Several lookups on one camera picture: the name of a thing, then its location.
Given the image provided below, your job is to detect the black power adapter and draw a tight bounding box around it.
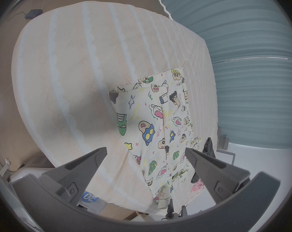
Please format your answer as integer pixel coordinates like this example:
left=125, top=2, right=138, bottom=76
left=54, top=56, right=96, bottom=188
left=25, top=9, right=42, bottom=19

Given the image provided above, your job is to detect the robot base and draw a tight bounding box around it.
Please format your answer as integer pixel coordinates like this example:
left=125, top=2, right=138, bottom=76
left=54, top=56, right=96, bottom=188
left=9, top=167, right=108, bottom=213

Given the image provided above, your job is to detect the pink garment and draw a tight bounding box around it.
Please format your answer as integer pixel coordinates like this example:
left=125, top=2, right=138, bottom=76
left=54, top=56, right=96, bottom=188
left=191, top=179, right=205, bottom=194

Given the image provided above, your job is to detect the white printed pyjama top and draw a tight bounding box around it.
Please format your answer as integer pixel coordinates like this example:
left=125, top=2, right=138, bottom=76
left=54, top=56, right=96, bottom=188
left=108, top=68, right=204, bottom=210

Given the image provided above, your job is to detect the black garment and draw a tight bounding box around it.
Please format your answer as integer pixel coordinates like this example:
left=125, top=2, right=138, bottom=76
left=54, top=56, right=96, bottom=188
left=191, top=137, right=217, bottom=184

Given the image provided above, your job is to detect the grey bedside table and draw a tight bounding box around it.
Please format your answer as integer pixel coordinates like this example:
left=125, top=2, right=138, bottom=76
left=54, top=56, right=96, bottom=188
left=217, top=127, right=227, bottom=150

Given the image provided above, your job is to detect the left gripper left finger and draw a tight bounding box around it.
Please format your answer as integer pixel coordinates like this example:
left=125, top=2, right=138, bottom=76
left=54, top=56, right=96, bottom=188
left=41, top=147, right=108, bottom=206

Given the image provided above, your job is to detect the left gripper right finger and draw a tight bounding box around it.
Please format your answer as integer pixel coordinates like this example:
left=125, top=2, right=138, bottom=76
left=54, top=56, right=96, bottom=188
left=185, top=148, right=251, bottom=206

